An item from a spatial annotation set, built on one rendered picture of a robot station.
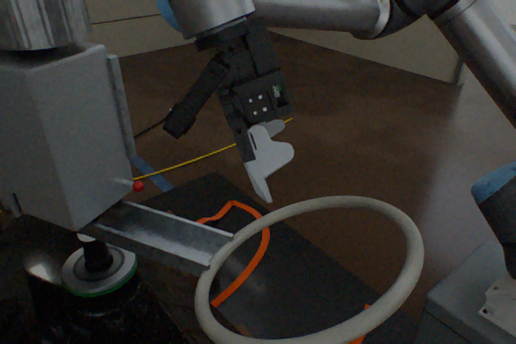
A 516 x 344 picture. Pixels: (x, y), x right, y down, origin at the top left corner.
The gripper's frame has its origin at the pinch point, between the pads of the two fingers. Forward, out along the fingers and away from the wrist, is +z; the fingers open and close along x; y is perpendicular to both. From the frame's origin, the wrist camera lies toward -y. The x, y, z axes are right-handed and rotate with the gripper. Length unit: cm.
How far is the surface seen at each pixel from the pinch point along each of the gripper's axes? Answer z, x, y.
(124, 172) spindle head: 6, 55, -41
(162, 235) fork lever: 24, 46, -36
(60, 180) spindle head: -1, 38, -48
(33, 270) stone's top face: 29, 64, -87
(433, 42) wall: 92, 472, 206
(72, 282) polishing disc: 31, 52, -69
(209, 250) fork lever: 29, 39, -24
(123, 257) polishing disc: 34, 61, -57
